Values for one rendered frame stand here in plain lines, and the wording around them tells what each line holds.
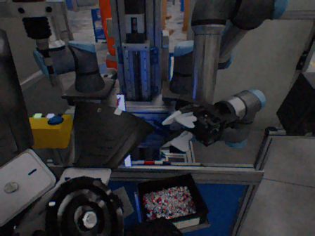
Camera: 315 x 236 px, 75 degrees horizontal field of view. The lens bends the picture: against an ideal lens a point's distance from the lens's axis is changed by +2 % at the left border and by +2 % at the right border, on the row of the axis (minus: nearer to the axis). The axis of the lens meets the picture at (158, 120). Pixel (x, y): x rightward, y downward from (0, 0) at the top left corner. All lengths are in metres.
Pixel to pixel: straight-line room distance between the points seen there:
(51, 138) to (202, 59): 0.58
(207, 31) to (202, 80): 0.13
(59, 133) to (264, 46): 1.97
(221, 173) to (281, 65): 1.71
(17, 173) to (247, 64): 2.16
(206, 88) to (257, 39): 1.66
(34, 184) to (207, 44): 0.51
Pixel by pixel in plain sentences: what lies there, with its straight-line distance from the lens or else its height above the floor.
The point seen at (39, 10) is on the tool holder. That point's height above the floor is 1.46.
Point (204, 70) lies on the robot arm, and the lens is 0.61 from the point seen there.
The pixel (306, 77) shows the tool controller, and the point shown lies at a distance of 0.78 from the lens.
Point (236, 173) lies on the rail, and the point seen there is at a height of 0.83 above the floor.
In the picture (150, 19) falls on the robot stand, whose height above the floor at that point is 1.35.
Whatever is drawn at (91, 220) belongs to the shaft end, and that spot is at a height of 1.22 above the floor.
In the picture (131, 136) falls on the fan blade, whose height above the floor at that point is 1.18.
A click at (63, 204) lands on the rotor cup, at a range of 0.30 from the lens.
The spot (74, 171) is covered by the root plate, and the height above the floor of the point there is 1.18.
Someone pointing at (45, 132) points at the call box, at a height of 1.06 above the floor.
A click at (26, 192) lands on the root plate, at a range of 0.34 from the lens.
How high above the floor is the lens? 1.47
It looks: 33 degrees down
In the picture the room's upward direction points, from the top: straight up
